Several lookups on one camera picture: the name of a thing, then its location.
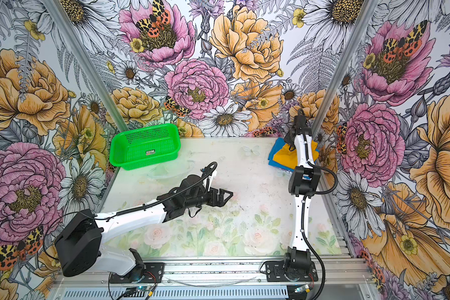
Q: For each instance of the green plastic basket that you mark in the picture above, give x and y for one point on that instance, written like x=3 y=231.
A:
x=145 y=146

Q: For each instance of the yellow t-shirt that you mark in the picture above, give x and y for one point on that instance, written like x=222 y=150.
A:
x=281 y=157

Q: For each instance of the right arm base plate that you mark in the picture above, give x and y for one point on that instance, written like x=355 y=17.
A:
x=275 y=272

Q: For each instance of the folded blue t-shirt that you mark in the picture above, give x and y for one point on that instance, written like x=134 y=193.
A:
x=302 y=151

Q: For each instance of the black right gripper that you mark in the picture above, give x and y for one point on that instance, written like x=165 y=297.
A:
x=287 y=138

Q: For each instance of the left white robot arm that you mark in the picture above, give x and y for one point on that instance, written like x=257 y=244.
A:
x=82 y=245

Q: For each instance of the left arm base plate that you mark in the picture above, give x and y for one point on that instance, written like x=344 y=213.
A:
x=150 y=272

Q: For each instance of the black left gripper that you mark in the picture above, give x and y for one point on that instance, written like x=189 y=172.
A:
x=220 y=196

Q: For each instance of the aluminium corner post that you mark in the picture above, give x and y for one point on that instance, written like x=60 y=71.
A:
x=69 y=33
x=362 y=22

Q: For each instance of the left aluminium corner post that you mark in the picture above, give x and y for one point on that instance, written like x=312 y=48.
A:
x=69 y=33

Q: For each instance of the right aluminium corner post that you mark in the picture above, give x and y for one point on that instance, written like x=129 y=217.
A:
x=362 y=22

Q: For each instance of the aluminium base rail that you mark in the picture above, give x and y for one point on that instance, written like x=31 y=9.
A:
x=224 y=278

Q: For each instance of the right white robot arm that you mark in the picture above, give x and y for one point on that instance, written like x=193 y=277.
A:
x=298 y=263

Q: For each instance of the small green circuit board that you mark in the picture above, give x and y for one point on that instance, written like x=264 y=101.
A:
x=140 y=290

